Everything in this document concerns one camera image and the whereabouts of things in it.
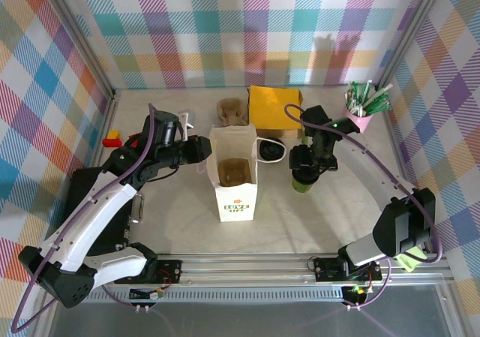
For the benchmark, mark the black cup lid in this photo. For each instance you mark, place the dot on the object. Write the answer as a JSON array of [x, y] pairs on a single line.
[[304, 175]]

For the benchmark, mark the green white paper cup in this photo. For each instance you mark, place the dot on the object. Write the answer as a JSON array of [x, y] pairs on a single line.
[[304, 187]]

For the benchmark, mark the white printed paper bag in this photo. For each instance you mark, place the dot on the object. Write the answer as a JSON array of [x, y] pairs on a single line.
[[236, 205]]

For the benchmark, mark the green straw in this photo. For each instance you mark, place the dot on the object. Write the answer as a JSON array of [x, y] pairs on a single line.
[[360, 91], [380, 107], [353, 93], [366, 91]]

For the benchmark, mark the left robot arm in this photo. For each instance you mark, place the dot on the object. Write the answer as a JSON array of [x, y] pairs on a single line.
[[93, 217]]

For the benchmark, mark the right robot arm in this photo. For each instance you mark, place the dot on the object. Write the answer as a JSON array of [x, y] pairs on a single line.
[[378, 172]]

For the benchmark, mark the stack of cardboard cup carriers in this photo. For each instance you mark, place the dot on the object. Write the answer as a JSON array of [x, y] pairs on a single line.
[[232, 112]]

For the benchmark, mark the brown cardboard box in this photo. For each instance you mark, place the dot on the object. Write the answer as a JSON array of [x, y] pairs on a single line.
[[279, 133]]

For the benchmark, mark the yellow toy block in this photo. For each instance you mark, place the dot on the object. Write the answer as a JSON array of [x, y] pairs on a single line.
[[114, 134]]

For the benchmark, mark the small red toy block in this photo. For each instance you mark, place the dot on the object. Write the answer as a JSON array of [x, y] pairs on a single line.
[[111, 142]]

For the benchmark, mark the yellow napkin stack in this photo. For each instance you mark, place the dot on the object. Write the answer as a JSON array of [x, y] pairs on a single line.
[[275, 106]]

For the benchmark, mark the white wrapped straw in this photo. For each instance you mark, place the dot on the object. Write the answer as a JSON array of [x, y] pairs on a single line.
[[379, 96]]

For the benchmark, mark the light green cloth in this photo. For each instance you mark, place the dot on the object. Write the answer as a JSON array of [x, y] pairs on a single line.
[[412, 258]]

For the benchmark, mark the aluminium side rail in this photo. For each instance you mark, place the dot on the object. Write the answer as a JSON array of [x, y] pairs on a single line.
[[395, 145], [106, 127]]

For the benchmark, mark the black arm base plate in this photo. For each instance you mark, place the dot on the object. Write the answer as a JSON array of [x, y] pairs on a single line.
[[168, 271], [326, 271]]

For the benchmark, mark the aluminium mounting rail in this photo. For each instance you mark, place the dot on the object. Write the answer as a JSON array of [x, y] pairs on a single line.
[[243, 271]]

